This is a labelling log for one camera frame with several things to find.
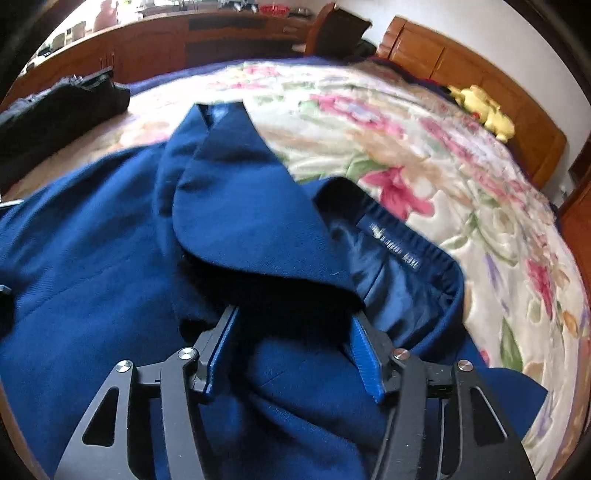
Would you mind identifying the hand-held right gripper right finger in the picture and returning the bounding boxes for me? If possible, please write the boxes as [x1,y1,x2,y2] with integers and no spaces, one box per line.
[351,314,539,480]

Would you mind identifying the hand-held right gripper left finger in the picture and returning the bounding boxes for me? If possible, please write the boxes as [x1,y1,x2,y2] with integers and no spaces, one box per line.
[54,305,241,480]

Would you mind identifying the blue suit jacket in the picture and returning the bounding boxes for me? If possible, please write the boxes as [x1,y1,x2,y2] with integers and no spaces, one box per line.
[0,102,550,480]

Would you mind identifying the black clothes pile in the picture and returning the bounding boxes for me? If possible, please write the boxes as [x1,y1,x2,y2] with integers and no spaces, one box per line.
[0,67,131,185]

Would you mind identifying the floral blanket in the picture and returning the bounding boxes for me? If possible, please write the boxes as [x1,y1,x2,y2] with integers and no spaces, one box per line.
[9,62,591,480]

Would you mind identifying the wooden slatted wardrobe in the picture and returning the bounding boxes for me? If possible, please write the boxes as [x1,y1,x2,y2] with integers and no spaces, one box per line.
[556,138,591,259]

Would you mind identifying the yellow plush toy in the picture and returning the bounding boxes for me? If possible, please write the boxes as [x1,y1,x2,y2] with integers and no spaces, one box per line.
[447,84,515,143]

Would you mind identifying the wooden desk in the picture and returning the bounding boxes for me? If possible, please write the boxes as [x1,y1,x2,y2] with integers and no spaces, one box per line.
[9,7,324,93]

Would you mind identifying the wooden bed headboard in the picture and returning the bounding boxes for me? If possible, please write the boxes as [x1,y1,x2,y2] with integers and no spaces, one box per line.
[376,16,568,190]

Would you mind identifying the wooden chair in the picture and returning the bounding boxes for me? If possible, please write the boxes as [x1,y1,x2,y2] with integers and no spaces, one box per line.
[305,2,370,61]

